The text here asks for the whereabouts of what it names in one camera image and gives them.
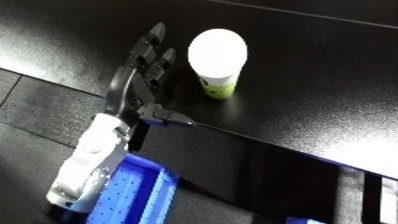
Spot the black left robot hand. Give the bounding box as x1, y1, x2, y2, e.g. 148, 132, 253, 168
104, 22, 196, 129

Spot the white paper cup green band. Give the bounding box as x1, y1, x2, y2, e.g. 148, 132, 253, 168
186, 28, 249, 100

